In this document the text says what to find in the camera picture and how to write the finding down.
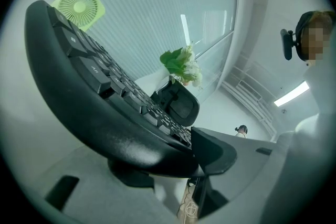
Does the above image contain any glass partition with blinds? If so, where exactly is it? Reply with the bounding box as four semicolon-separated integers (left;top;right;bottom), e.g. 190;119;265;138
43;0;238;103

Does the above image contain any black computer keyboard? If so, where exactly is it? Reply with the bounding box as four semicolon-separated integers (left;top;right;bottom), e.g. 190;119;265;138
24;0;201;179

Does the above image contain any ceiling light panel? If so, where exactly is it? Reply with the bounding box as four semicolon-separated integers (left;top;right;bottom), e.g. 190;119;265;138
274;80;311;108

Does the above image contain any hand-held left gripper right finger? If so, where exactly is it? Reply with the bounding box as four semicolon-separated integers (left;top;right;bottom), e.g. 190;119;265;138
190;126;292;204

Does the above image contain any person's face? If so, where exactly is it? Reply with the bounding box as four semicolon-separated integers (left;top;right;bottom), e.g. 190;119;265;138
301;18;334;61

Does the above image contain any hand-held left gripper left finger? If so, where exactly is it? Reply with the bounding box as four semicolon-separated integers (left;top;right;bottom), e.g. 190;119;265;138
35;145;183;224

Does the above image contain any white flower bouquet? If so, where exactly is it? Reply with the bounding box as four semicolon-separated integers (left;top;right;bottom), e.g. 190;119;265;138
159;44;204;89

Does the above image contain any person with head camera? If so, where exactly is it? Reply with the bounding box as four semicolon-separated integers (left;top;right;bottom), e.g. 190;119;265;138
293;59;336;140

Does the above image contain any white floor cable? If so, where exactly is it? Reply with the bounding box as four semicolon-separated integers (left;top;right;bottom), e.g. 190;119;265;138
182;200;200;220

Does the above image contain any green desk fan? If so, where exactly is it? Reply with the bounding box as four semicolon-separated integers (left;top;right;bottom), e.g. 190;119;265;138
50;0;107;33

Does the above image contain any black office chair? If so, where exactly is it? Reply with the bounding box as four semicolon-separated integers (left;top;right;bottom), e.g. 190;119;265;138
150;80;201;127

